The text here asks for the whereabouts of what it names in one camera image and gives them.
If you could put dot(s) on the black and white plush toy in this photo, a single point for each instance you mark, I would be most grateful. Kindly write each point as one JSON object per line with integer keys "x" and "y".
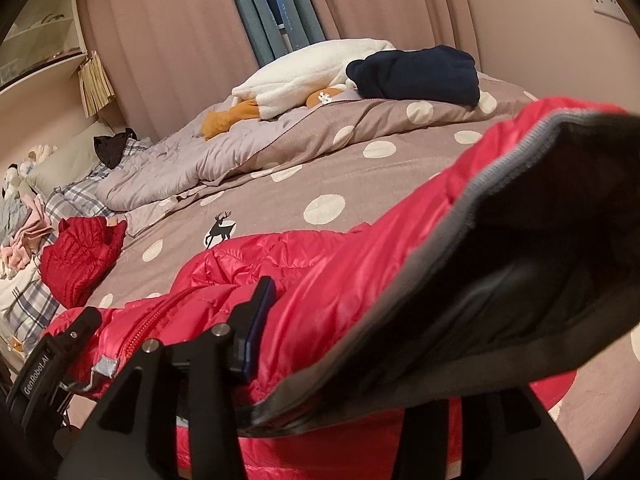
{"x": 11, "y": 180}

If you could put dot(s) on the white wall shelf cabinet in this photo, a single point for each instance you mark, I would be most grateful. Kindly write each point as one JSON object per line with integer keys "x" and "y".
{"x": 40, "y": 30}

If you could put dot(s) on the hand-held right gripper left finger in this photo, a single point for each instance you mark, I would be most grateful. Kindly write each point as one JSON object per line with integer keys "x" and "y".
{"x": 255, "y": 330}

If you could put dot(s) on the straw lampshade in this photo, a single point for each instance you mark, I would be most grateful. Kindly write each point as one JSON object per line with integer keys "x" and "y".
{"x": 96, "y": 85}

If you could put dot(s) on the pink folded clothes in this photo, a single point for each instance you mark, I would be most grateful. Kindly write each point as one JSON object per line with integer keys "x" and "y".
{"x": 30, "y": 237}

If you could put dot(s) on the white wall socket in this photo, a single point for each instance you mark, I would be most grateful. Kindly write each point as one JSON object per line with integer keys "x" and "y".
{"x": 609, "y": 6}

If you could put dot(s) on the white goose plush toy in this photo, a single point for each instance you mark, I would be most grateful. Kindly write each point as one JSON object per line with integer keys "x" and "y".
{"x": 300, "y": 77}

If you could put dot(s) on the plaid pillow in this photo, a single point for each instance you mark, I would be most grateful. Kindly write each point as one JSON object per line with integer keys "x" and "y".
{"x": 30, "y": 310}

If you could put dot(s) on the beige pillow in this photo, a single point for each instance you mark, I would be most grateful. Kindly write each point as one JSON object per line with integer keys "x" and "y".
{"x": 70, "y": 160}

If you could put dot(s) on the dark red puffer jacket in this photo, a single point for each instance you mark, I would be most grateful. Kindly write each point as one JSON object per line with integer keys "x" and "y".
{"x": 80, "y": 260}

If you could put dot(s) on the red hooded puffer jacket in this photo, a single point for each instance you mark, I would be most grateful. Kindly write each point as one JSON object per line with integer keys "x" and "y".
{"x": 350, "y": 285}

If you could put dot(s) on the polka dot bed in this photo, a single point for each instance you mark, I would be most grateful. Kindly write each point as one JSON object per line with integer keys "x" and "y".
{"x": 400, "y": 170}

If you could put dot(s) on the pink curtain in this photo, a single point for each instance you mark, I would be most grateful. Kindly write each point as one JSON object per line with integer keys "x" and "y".
{"x": 390, "y": 0}
{"x": 170, "y": 45}

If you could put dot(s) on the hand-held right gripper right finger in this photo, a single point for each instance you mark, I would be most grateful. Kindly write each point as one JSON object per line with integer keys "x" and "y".
{"x": 505, "y": 440}

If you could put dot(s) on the navy blue garment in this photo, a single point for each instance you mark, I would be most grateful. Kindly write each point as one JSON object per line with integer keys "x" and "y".
{"x": 420, "y": 72}

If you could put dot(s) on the plaid sheet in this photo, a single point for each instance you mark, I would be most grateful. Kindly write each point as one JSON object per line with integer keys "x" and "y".
{"x": 85, "y": 192}

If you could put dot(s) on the blue curtain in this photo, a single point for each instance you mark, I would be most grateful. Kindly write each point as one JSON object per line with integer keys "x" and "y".
{"x": 275, "y": 10}

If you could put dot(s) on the grey quilt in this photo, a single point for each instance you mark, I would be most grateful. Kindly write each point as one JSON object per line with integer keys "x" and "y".
{"x": 225, "y": 150}

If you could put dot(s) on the white folded clothes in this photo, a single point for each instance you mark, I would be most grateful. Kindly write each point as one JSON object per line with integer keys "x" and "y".
{"x": 17, "y": 287}

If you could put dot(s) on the black garment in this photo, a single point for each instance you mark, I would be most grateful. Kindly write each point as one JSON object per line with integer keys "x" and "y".
{"x": 114, "y": 149}

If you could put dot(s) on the beige plush toy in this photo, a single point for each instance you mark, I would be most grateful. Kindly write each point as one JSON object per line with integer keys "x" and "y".
{"x": 32, "y": 157}

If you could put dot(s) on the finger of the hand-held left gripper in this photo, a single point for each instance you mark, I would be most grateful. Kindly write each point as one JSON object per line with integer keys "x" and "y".
{"x": 75, "y": 330}

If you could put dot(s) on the grey-blue garment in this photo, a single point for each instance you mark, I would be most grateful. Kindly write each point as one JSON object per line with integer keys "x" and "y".
{"x": 10, "y": 217}

